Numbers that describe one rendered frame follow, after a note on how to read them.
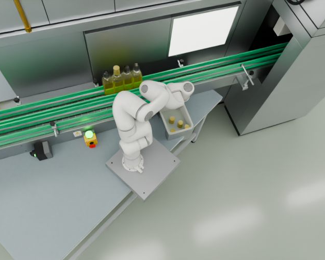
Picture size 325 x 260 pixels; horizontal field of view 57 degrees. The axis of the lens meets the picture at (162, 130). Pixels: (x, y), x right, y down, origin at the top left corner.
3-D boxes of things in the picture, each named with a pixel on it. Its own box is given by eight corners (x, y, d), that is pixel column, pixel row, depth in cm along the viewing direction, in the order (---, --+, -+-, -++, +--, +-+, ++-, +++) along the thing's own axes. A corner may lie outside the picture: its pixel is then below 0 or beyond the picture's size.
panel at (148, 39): (224, 42, 203) (239, 0, 173) (226, 45, 202) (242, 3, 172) (92, 71, 184) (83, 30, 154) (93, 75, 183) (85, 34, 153)
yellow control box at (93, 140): (95, 134, 191) (93, 128, 184) (98, 144, 188) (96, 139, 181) (84, 136, 189) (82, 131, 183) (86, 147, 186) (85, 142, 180)
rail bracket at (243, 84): (237, 78, 215) (247, 58, 195) (247, 98, 208) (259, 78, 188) (231, 80, 214) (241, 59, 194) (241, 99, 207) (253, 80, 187)
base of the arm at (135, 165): (151, 165, 178) (151, 156, 164) (135, 179, 174) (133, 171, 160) (133, 147, 182) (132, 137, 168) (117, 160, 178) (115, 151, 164)
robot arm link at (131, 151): (118, 149, 165) (115, 137, 150) (139, 139, 168) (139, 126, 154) (126, 164, 162) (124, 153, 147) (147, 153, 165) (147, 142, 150)
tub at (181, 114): (180, 104, 205) (181, 98, 197) (192, 133, 196) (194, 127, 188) (156, 111, 201) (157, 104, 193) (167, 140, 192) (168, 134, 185)
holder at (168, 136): (177, 99, 207) (178, 93, 200) (192, 133, 197) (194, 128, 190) (153, 105, 204) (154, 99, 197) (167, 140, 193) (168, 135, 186)
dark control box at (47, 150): (50, 146, 185) (47, 140, 177) (53, 157, 182) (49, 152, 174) (37, 149, 183) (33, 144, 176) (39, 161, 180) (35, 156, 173)
